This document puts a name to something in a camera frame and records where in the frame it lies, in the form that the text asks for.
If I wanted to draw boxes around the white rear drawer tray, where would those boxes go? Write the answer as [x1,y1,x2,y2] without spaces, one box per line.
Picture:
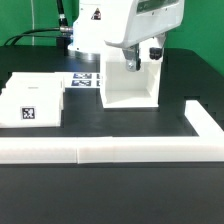
[2,72,64,95]

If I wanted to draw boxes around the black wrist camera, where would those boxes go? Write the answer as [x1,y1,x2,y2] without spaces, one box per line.
[149,47,163,60]

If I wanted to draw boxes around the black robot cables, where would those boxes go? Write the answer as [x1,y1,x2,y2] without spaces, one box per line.
[3,0,74,47]

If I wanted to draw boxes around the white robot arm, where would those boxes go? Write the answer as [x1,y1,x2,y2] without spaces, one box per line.
[68,0,185,72]

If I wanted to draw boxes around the white drawer cabinet box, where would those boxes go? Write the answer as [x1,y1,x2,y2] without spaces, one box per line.
[99,33,167,109]

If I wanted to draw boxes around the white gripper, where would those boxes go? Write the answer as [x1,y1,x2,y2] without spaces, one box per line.
[103,0,185,72]

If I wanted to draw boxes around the white marker base plate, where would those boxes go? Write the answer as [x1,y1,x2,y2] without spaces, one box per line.
[56,72,100,88]

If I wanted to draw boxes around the white drawer tray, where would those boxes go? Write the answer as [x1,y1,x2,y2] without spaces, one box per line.
[2,72,64,95]
[0,89,63,128]

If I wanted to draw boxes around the white front drawer tray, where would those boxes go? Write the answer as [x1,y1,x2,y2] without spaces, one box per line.
[0,89,63,128]

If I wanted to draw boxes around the white L-shaped fence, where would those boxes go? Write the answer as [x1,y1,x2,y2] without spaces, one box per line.
[0,100,224,164]

